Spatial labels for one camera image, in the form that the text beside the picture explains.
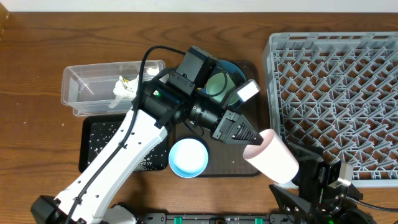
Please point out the dark blue plate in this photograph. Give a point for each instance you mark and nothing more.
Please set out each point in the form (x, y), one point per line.
(230, 101)

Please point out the light blue bowl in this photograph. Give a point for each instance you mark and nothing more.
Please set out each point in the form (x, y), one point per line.
(188, 158)

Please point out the clear plastic bin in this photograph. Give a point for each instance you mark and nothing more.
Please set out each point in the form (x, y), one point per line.
(88, 89)

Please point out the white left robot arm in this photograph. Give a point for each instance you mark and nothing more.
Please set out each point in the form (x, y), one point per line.
(173, 96)

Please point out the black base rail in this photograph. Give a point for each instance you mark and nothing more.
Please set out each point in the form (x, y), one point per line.
(163, 218)

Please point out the grey dishwasher rack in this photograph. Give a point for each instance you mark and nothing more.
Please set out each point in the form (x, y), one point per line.
(337, 91)

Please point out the light green bowl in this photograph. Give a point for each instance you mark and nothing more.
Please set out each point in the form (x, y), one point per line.
(216, 83)

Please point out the brown serving tray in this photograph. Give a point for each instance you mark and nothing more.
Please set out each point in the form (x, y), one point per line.
(226, 160)

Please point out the pink cup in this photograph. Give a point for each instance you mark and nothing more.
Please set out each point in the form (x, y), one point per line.
(272, 158)

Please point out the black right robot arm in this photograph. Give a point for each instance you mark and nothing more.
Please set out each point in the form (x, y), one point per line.
(339, 210)

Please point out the black plastic tray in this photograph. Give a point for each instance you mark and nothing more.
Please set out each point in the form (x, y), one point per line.
(85, 136)

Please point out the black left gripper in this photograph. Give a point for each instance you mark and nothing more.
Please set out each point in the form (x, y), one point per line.
(223, 124)

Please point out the white napkin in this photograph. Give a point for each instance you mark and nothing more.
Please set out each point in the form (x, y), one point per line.
(124, 89)

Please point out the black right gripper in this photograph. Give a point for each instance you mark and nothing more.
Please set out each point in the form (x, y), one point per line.
(311, 177)

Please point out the pile of white rice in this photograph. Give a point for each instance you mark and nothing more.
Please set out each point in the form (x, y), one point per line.
(101, 133)

